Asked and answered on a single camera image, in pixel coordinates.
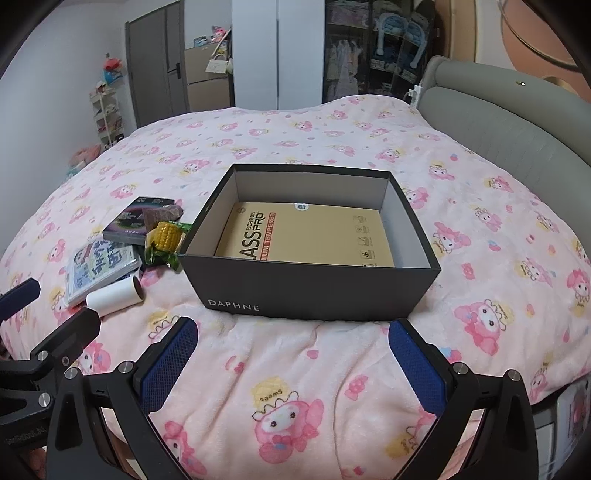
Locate red and blue toy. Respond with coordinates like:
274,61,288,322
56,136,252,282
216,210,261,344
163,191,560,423
104,56,125,86

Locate pink printed blanket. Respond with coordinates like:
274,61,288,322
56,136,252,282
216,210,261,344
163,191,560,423
0,95,591,480

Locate white shelf rack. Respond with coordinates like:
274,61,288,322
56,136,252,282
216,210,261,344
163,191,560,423
90,88,125,148

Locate black cardboard box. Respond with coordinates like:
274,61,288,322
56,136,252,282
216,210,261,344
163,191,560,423
178,162,441,322

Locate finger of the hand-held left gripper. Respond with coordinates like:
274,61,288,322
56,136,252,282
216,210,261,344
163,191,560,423
0,278,41,319
0,307,101,428

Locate white wardrobe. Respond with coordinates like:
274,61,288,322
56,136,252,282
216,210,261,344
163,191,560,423
231,0,326,109

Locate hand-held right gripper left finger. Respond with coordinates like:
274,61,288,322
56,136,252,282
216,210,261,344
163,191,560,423
46,316,199,480

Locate corn cob packet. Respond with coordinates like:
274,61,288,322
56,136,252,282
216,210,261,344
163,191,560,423
141,220,194,271

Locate white paper roll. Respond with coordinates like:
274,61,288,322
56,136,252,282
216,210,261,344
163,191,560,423
85,275,144,318

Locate cartoon print packet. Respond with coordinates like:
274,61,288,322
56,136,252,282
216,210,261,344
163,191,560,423
64,237,143,308

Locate black packet with purple ring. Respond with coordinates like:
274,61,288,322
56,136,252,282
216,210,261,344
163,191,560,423
102,196,176,245

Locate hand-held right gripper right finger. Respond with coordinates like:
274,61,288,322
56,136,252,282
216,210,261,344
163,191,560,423
388,318,539,480

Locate grey padded headboard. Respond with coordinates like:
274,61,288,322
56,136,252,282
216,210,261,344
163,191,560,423
416,55,591,241

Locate dark brown snack packet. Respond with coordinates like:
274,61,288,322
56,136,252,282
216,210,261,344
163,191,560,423
141,204,184,232

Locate dark glass cabinet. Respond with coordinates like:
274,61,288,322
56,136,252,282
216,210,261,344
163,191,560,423
323,0,439,103

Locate pink plush pile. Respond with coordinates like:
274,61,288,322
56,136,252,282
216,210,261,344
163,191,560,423
68,144,103,180

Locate grey door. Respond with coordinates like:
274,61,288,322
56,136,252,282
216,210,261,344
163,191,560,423
124,0,190,130

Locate tan flat package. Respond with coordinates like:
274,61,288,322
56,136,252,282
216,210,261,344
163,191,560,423
215,200,395,271

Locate blue plush toy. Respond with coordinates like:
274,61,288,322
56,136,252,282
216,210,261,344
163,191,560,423
369,11,431,71

